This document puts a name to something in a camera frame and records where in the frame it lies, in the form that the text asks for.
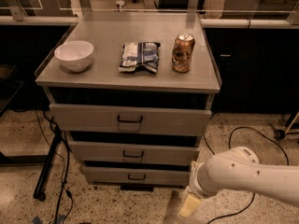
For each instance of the blue white snack bag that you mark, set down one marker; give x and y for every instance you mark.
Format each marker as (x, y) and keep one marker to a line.
(140, 56)

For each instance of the clear bottle in background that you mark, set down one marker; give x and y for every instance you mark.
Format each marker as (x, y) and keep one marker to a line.
(120, 5)

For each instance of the grey drawer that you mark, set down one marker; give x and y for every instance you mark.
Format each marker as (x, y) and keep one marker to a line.
(135, 176)
(124, 119)
(129, 153)

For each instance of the black stand leg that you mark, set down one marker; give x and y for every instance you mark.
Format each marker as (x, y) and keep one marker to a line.
(39, 193)

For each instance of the grey drawer cabinet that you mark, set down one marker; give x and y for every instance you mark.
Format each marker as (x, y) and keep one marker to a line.
(103, 84)

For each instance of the white horizontal rail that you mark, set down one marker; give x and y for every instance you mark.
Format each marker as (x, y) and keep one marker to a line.
(207, 23)

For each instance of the white ceramic bowl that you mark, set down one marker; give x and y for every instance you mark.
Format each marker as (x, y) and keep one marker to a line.
(75, 56)

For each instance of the orange soda can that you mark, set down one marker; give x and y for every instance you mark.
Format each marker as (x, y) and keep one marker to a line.
(182, 52)

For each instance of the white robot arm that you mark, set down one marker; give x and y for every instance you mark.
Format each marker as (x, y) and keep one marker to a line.
(239, 169)

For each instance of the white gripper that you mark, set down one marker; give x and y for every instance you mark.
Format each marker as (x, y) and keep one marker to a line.
(195, 180)

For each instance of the wheeled cart base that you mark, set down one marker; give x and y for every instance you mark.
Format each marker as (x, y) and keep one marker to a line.
(291, 126)

